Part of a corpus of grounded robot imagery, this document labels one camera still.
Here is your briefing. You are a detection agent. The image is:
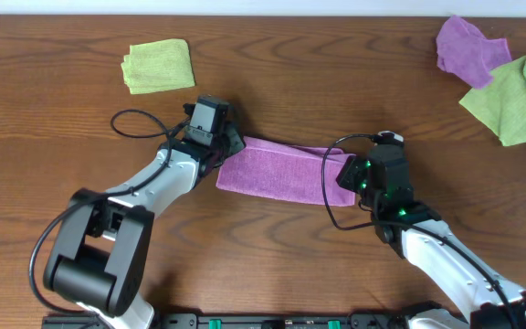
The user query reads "purple cloth with white tag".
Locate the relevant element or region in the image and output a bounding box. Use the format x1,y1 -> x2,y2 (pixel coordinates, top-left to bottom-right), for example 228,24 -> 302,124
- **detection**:
216,136 -> 355,207

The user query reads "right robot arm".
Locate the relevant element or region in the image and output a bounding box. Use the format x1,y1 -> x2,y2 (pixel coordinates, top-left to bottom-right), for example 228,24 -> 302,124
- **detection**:
336,144 -> 526,328

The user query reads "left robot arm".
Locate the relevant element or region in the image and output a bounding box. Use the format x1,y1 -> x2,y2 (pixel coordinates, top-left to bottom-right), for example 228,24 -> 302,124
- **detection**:
43,95 -> 245,328

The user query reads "folded green cloth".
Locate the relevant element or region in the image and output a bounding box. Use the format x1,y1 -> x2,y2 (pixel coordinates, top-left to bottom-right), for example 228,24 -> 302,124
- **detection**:
121,38 -> 195,95

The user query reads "purple cloth at top right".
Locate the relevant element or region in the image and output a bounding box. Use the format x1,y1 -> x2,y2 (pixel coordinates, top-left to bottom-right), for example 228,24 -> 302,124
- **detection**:
436,16 -> 512,89

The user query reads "crumpled green cloth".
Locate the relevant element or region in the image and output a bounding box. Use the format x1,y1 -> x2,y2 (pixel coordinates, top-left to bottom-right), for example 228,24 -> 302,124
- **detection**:
459,56 -> 526,146

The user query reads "right black camera cable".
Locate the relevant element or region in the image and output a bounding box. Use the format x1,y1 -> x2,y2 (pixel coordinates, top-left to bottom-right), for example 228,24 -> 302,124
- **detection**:
320,133 -> 520,329

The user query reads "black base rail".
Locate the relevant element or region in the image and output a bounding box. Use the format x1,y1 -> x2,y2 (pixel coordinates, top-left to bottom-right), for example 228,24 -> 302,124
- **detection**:
41,312 -> 442,329

